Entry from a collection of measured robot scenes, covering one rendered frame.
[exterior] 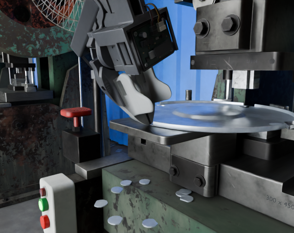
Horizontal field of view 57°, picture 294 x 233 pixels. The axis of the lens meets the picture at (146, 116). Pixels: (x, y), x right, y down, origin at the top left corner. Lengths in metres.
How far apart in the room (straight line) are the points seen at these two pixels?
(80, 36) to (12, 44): 1.29
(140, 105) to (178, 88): 1.91
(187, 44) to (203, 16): 1.68
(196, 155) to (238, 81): 0.20
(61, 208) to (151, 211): 0.20
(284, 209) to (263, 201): 0.03
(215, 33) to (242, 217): 0.31
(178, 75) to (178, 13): 0.49
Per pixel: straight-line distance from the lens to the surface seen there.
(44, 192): 0.62
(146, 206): 0.51
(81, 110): 0.68
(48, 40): 1.72
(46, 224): 0.64
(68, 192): 0.60
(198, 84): 2.12
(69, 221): 0.63
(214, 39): 0.51
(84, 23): 0.37
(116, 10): 0.31
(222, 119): 0.45
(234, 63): 0.53
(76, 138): 0.66
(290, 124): 0.42
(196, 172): 0.48
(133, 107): 0.37
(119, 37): 0.29
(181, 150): 0.49
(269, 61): 0.50
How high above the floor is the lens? 0.87
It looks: 10 degrees down
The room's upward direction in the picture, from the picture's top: straight up
